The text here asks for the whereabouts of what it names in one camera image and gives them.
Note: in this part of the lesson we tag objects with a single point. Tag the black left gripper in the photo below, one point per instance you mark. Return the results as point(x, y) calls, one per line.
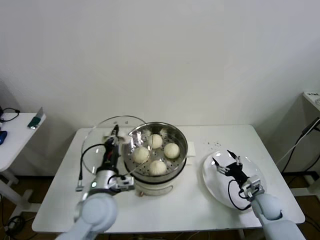
point(111, 157)

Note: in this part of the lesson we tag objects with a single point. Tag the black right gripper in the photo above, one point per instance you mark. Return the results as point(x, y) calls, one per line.
point(237, 172)

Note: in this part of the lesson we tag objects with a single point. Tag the white steamed baozi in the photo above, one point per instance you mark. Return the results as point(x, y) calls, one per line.
point(141, 155)
point(157, 168)
point(172, 150)
point(155, 141)

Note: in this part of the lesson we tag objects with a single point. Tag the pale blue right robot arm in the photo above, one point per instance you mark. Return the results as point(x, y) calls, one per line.
point(267, 205)

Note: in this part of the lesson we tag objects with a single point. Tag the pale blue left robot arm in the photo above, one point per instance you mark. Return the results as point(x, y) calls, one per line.
point(97, 210)

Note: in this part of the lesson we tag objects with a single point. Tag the perforated stainless steel steamer basket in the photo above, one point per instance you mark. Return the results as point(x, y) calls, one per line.
point(172, 163)

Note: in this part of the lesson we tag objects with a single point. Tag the white round plate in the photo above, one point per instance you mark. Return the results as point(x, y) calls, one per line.
point(212, 182)

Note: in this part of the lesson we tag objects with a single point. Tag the white electric cooking pot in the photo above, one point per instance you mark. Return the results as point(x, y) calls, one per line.
point(155, 188)

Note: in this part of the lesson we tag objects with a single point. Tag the green and silver tool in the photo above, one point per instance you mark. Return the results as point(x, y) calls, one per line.
point(35, 121)

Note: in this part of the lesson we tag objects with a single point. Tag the white side table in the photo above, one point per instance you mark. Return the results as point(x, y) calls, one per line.
point(17, 140)

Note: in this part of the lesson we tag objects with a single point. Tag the white table with label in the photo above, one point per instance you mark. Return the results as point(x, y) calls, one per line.
point(310, 98)

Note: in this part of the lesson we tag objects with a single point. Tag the blue object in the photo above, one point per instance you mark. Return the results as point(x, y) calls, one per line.
point(3, 137)

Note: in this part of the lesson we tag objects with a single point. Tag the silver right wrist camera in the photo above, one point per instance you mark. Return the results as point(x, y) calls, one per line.
point(252, 186)

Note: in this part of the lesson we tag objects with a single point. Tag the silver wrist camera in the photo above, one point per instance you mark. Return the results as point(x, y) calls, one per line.
point(125, 184)
point(252, 186)

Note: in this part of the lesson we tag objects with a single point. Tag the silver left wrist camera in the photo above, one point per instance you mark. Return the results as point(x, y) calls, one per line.
point(125, 184)

